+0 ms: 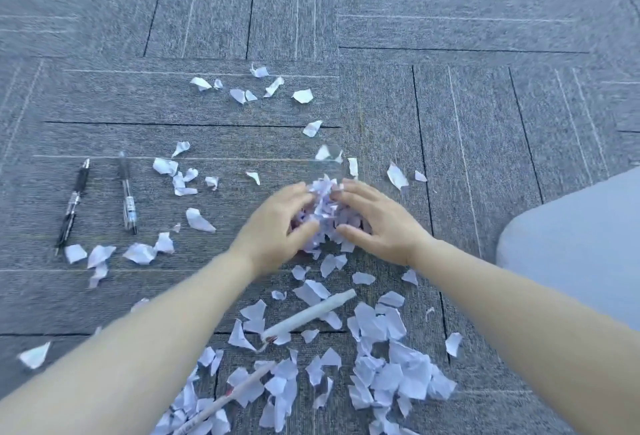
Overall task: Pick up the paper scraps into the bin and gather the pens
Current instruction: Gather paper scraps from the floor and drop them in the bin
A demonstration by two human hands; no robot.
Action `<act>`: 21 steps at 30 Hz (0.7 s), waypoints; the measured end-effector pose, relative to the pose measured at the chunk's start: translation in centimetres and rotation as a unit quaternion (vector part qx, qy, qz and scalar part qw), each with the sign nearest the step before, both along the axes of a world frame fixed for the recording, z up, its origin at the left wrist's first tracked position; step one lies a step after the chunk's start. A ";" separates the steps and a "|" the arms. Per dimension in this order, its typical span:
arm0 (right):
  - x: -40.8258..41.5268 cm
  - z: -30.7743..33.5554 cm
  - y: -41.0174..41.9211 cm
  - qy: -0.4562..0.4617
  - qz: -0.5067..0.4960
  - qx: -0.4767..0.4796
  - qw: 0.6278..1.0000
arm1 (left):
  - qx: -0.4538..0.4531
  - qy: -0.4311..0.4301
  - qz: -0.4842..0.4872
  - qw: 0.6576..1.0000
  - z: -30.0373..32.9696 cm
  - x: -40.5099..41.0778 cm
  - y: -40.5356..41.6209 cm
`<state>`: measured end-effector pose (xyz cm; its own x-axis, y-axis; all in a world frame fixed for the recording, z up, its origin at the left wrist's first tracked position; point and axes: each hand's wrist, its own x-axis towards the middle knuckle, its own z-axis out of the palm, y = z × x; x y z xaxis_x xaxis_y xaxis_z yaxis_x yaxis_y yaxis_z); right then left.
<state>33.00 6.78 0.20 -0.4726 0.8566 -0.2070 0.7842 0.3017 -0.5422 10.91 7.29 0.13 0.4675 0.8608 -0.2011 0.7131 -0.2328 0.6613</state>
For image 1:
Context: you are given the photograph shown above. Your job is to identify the person's right hand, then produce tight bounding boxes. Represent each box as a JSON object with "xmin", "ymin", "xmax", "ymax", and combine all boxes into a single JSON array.
[{"xmin": 332, "ymin": 178, "xmax": 433, "ymax": 268}]

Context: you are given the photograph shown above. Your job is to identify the person's left hand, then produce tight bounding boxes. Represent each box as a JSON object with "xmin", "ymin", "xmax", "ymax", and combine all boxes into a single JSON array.
[{"xmin": 227, "ymin": 182, "xmax": 321, "ymax": 278}]

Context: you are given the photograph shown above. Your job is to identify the thick white marker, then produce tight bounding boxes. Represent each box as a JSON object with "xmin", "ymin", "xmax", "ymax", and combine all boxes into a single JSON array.
[{"xmin": 257, "ymin": 288, "xmax": 359, "ymax": 350}]

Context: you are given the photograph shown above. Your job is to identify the white paper scraps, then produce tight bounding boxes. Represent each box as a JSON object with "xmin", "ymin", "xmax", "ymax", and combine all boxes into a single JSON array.
[{"xmin": 17, "ymin": 63, "xmax": 463, "ymax": 435}]

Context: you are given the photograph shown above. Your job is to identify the clear barrel grey grip pen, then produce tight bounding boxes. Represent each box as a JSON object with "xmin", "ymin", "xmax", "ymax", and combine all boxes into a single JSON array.
[{"xmin": 117, "ymin": 151, "xmax": 139, "ymax": 236}]

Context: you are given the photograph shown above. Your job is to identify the slim white red print pen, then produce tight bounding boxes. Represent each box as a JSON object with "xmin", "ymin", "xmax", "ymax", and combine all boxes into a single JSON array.
[{"xmin": 172, "ymin": 360, "xmax": 279, "ymax": 435}]

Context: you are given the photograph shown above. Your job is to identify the black grip pen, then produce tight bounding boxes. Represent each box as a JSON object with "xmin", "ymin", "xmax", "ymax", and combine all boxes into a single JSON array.
[{"xmin": 53, "ymin": 158, "xmax": 92, "ymax": 256}]

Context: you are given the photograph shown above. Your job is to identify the person's left forearm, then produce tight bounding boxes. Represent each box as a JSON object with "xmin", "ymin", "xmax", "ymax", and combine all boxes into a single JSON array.
[{"xmin": 0, "ymin": 249, "xmax": 261, "ymax": 435}]

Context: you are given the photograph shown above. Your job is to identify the person's right forearm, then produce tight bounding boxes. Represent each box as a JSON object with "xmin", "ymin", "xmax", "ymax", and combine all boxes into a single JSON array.
[{"xmin": 409, "ymin": 237, "xmax": 640, "ymax": 435}]

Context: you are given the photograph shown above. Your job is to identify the person's light grey trouser leg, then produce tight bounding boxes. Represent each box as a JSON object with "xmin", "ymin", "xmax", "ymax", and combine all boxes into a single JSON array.
[{"xmin": 495, "ymin": 165, "xmax": 640, "ymax": 330}]

